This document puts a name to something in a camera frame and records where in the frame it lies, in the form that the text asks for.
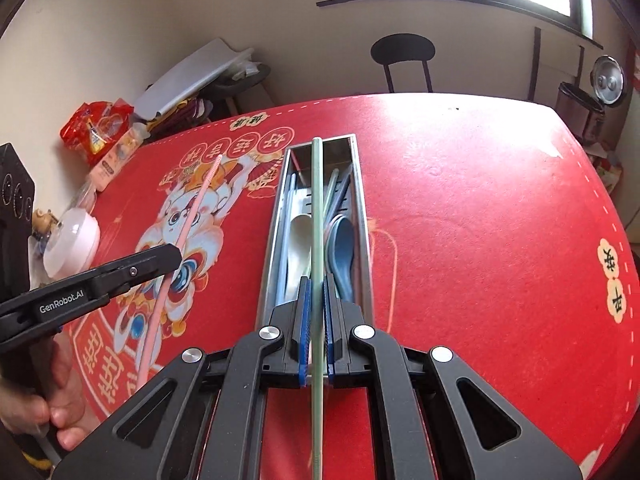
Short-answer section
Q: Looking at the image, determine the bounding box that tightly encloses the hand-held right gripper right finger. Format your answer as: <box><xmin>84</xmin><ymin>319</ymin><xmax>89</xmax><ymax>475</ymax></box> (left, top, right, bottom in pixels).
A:
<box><xmin>324</xmin><ymin>275</ymin><xmax>581</xmax><ymax>480</ymax></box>

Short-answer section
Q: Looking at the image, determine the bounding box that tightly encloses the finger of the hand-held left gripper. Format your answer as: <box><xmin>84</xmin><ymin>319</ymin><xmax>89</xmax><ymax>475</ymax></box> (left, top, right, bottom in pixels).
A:
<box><xmin>91</xmin><ymin>243</ymin><xmax>184</xmax><ymax>300</ymax></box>

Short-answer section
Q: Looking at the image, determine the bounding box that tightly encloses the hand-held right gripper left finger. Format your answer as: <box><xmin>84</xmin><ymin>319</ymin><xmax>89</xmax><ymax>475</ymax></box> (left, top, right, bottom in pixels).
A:
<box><xmin>52</xmin><ymin>276</ymin><xmax>313</xmax><ymax>480</ymax></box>

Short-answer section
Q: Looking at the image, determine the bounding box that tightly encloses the pink chopstick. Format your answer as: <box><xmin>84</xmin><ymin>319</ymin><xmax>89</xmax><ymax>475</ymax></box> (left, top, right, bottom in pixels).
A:
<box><xmin>137</xmin><ymin>156</ymin><xmax>223</xmax><ymax>383</ymax></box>

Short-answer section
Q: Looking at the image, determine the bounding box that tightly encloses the blue spoon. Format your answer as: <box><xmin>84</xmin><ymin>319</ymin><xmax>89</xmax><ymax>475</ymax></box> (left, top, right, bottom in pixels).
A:
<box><xmin>327</xmin><ymin>214</ymin><xmax>357</xmax><ymax>301</ymax></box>

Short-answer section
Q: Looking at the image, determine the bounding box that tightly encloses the perforated metal utensil tray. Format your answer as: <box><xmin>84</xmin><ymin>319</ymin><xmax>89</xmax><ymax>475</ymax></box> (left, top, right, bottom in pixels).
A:
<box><xmin>255</xmin><ymin>133</ymin><xmax>376</xmax><ymax>323</ymax></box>

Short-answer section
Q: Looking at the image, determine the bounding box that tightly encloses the beige spoon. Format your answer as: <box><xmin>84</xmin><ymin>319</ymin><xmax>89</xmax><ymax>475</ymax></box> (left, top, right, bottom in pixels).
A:
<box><xmin>287</xmin><ymin>214</ymin><xmax>313</xmax><ymax>301</ymax></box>

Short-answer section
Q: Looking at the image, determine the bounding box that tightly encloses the green chopstick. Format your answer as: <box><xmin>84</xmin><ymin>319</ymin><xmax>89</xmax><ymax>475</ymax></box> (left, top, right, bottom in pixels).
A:
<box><xmin>323</xmin><ymin>169</ymin><xmax>340</xmax><ymax>226</ymax></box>
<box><xmin>310</xmin><ymin>136</ymin><xmax>325</xmax><ymax>480</ymax></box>

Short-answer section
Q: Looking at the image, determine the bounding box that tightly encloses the blue chopstick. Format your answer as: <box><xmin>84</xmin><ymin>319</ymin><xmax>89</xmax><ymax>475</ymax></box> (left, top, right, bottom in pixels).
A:
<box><xmin>334</xmin><ymin>164</ymin><xmax>354</xmax><ymax>213</ymax></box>

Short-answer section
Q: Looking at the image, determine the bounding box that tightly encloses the person's left hand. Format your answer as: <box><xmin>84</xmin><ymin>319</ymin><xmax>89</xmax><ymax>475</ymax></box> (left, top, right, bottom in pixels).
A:
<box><xmin>0</xmin><ymin>332</ymin><xmax>89</xmax><ymax>453</ymax></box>

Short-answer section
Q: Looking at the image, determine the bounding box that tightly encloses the white round container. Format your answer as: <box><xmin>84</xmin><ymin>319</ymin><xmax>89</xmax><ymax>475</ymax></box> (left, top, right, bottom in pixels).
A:
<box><xmin>42</xmin><ymin>210</ymin><xmax>101</xmax><ymax>278</ymax></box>

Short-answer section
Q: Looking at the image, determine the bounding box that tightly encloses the clear glass jar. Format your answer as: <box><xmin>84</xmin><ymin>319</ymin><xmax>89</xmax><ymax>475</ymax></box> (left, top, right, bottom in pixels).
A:
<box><xmin>70</xmin><ymin>180</ymin><xmax>99</xmax><ymax>212</ymax></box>

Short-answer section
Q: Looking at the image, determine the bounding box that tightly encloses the small brown figurine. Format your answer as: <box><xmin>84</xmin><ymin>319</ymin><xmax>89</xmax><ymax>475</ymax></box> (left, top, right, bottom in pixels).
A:
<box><xmin>32</xmin><ymin>210</ymin><xmax>59</xmax><ymax>239</ymax></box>

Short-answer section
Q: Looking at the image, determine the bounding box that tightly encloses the pink white bottle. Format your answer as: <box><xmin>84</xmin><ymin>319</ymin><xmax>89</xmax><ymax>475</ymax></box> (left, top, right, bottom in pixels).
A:
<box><xmin>90</xmin><ymin>125</ymin><xmax>149</xmax><ymax>192</ymax></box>

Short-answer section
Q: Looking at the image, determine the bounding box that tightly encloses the red snack bag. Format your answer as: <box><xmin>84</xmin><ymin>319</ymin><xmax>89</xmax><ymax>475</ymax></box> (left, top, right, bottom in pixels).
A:
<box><xmin>60</xmin><ymin>101</ymin><xmax>136</xmax><ymax>166</ymax></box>

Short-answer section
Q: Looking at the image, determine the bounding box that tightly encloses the red printed table mat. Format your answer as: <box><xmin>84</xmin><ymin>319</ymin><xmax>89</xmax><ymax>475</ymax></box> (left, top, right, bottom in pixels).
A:
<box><xmin>67</xmin><ymin>92</ymin><xmax>640</xmax><ymax>480</ymax></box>

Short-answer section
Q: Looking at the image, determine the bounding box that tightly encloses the white board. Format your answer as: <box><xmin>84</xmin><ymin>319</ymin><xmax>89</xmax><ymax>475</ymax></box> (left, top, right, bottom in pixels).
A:
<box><xmin>132</xmin><ymin>39</ymin><xmax>256</xmax><ymax>118</ymax></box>

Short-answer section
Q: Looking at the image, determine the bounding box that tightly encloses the grey stool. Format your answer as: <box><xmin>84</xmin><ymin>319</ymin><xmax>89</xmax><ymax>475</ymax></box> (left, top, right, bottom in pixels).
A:
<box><xmin>200</xmin><ymin>60</ymin><xmax>272</xmax><ymax>111</ymax></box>

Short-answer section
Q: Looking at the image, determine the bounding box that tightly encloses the black round-back chair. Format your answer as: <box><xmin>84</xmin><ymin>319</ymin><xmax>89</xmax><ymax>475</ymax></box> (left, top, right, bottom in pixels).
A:
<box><xmin>370</xmin><ymin>35</ymin><xmax>436</xmax><ymax>94</ymax></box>

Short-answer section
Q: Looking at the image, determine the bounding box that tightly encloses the green printed bag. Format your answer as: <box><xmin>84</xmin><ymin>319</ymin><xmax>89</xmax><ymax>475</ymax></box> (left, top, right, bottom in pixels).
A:
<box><xmin>590</xmin><ymin>145</ymin><xmax>624</xmax><ymax>192</ymax></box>

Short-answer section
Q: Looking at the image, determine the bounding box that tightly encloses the steel pressure cooker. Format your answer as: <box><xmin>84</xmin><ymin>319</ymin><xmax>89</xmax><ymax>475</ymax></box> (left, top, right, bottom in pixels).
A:
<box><xmin>555</xmin><ymin>55</ymin><xmax>628</xmax><ymax>143</ymax></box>

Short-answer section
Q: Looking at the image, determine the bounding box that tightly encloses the dark metal frame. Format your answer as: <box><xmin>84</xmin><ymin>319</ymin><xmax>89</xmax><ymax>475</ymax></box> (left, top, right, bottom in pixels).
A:
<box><xmin>529</xmin><ymin>26</ymin><xmax>586</xmax><ymax>103</ymax></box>

